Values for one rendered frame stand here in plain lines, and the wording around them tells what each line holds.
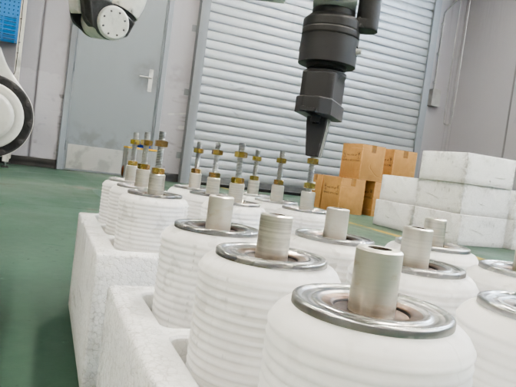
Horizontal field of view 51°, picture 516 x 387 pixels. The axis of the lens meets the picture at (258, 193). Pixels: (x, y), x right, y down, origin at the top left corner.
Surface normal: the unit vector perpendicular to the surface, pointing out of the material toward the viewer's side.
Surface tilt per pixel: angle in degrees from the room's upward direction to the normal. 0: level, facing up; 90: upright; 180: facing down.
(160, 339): 0
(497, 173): 90
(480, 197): 90
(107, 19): 98
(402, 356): 57
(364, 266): 90
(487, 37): 90
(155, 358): 0
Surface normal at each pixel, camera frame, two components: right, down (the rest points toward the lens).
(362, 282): -0.66, -0.04
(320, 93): -0.33, 0.00
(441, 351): 0.44, -0.66
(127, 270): 0.36, 0.10
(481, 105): -0.91, -0.10
